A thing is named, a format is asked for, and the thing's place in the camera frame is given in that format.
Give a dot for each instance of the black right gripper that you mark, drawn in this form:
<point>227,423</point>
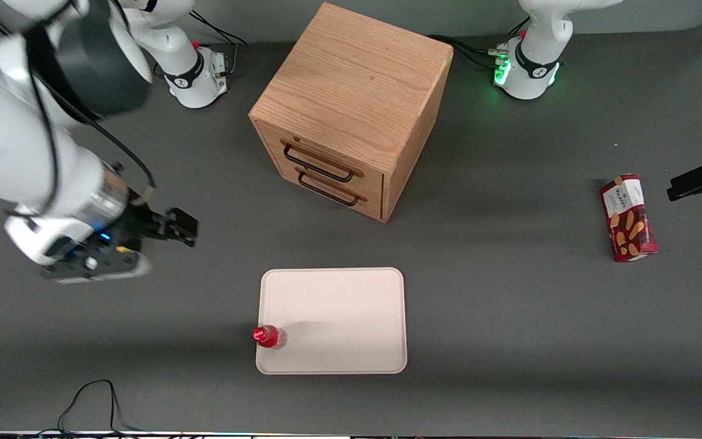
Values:
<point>142,224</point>

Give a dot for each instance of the small red coke bottle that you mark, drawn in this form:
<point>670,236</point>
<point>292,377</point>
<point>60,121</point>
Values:
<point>270,337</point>

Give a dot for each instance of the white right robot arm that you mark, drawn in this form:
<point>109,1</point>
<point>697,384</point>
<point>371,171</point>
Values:
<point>22,152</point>

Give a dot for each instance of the beige plastic tray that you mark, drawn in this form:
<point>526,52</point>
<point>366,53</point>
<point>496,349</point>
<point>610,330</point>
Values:
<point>339,311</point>

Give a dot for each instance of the red shortbread biscuit box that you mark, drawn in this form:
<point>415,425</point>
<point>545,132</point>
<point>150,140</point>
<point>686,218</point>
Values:
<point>628,216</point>

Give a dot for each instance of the wooden drawer front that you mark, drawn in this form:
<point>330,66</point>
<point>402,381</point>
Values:
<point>326,155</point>
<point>369,204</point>

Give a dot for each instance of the wooden two-drawer cabinet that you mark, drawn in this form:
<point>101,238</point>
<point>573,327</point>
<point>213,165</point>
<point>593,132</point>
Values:
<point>357,79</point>

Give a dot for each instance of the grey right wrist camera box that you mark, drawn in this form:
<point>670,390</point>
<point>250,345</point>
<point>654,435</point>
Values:
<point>101,268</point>

